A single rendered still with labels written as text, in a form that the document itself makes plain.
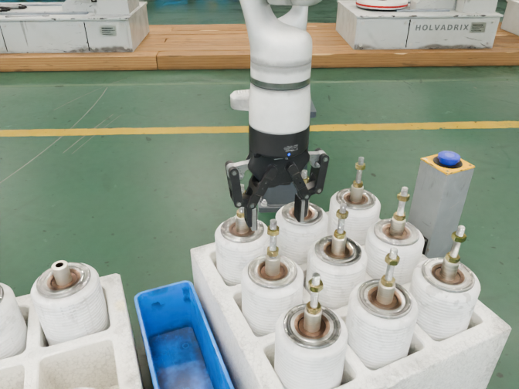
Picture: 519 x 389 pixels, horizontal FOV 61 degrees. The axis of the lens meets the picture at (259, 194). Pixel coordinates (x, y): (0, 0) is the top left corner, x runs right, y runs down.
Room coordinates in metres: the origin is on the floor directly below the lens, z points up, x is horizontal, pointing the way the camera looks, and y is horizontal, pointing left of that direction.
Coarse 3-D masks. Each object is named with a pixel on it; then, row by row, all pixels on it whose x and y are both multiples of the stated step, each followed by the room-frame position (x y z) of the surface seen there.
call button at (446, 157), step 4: (440, 152) 0.76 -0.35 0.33; (444, 152) 0.76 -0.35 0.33; (448, 152) 0.76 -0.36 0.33; (452, 152) 0.76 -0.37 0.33; (440, 156) 0.75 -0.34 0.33; (444, 156) 0.75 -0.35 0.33; (448, 156) 0.75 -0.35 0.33; (452, 156) 0.75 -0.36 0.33; (456, 156) 0.75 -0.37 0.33; (440, 160) 0.74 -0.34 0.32; (444, 160) 0.74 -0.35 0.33; (448, 160) 0.73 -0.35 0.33; (452, 160) 0.73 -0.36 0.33; (456, 160) 0.73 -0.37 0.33; (448, 164) 0.74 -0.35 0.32; (452, 164) 0.74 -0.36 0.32
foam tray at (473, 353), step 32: (192, 256) 0.64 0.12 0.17; (224, 288) 0.55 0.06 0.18; (224, 320) 0.49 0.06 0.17; (480, 320) 0.49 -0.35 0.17; (224, 352) 0.50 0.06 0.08; (256, 352) 0.42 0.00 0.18; (352, 352) 0.42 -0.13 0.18; (416, 352) 0.42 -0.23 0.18; (448, 352) 0.42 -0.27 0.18; (480, 352) 0.44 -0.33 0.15; (256, 384) 0.38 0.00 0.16; (352, 384) 0.37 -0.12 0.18; (384, 384) 0.37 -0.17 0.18; (416, 384) 0.39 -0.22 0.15; (448, 384) 0.42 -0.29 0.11; (480, 384) 0.46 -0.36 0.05
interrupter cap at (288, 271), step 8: (264, 256) 0.54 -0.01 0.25; (280, 256) 0.54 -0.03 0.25; (256, 264) 0.53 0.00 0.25; (264, 264) 0.53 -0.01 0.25; (280, 264) 0.53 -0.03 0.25; (288, 264) 0.53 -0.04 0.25; (248, 272) 0.51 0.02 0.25; (256, 272) 0.51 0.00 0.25; (264, 272) 0.51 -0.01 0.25; (280, 272) 0.51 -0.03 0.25; (288, 272) 0.51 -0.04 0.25; (296, 272) 0.51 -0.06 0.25; (256, 280) 0.49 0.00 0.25; (264, 280) 0.49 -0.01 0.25; (272, 280) 0.49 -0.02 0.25; (280, 280) 0.49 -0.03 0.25; (288, 280) 0.49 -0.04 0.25; (272, 288) 0.48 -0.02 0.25
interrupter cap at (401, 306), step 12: (360, 288) 0.47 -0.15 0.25; (372, 288) 0.47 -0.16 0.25; (396, 288) 0.47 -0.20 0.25; (360, 300) 0.45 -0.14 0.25; (372, 300) 0.45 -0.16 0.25; (396, 300) 0.45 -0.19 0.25; (408, 300) 0.45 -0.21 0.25; (372, 312) 0.43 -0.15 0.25; (384, 312) 0.43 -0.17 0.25; (396, 312) 0.43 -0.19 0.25; (408, 312) 0.43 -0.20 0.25
